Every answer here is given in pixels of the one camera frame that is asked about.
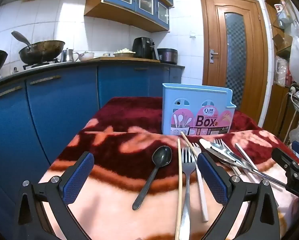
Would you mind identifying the white bowl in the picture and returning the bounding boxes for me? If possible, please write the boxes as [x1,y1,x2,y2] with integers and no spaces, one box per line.
[79,51,95,62]

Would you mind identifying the clear plastic bag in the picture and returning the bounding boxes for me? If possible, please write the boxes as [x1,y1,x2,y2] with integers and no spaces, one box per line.
[290,127,299,145]

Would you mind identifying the wooden cutting board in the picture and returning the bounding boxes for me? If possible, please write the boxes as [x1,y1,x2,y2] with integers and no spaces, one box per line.
[91,56,161,63]

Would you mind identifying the metal ladle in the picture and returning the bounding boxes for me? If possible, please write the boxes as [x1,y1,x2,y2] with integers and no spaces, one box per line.
[11,30,33,52]

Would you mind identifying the blue base cabinets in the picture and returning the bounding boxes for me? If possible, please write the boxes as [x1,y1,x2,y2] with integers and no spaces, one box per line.
[0,64,182,230]

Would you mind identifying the wooden door with glass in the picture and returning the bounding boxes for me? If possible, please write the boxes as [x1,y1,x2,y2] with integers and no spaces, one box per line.
[200,0,269,128]

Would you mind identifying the metal door handle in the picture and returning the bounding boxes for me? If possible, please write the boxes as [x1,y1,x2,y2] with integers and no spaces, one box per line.
[209,48,219,64]

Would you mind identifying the black air fryer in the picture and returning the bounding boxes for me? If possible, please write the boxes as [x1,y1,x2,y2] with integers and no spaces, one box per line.
[132,37,160,60]

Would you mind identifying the metal kettle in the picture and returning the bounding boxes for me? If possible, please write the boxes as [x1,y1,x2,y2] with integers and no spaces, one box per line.
[61,48,79,62]

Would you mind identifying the gas stove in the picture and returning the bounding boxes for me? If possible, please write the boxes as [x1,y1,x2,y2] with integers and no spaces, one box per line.
[23,59,61,70]

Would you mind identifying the dark plastic spoon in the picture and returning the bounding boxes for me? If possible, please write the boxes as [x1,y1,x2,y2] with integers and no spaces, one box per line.
[132,145,173,210]

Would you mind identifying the wooden chopstick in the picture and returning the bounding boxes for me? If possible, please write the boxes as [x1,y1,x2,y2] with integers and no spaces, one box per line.
[175,139,182,240]
[180,131,199,157]

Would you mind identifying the dark kitchen countertop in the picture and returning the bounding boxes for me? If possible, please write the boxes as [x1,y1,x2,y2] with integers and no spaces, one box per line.
[0,60,185,90]

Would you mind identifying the wooden shelf alcove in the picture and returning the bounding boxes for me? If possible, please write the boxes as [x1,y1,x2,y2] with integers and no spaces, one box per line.
[263,0,299,140]

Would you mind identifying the bowl of chopped food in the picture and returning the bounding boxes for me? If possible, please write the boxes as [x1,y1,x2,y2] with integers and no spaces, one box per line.
[113,48,136,58]

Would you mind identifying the metal spoon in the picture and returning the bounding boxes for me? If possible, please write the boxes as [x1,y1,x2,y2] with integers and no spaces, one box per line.
[205,147,287,188]

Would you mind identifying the light blue utensil holder box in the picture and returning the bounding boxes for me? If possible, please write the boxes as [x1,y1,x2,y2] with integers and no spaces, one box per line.
[162,83,236,136]

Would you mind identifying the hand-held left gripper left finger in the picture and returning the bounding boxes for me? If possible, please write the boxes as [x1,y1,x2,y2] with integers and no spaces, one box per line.
[13,151,94,240]

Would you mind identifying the white plastic fork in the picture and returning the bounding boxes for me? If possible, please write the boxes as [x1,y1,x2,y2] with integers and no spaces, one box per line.
[192,142,209,222]

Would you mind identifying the cardboard box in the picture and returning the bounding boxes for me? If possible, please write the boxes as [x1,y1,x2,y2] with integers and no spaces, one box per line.
[272,34,293,52]

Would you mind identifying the metal table knife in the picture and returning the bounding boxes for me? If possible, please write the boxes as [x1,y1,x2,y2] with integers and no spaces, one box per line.
[199,138,259,171]

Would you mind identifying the blue wall cabinet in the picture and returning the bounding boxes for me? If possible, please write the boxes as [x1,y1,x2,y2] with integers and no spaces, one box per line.
[84,0,174,33]

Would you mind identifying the dark rice cooker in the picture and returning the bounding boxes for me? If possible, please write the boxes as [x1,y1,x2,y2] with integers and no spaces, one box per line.
[157,48,178,64]

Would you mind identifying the metal fork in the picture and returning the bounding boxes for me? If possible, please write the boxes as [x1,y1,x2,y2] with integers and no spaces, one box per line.
[178,147,195,240]
[213,138,242,175]

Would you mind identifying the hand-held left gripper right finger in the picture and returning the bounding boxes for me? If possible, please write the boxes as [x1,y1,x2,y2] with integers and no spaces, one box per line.
[197,152,281,240]

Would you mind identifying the red and pink floral blanket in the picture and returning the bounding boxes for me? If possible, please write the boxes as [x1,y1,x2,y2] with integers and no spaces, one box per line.
[38,96,299,240]

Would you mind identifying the white power cable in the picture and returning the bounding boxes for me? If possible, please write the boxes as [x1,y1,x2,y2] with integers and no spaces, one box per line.
[283,86,299,143]

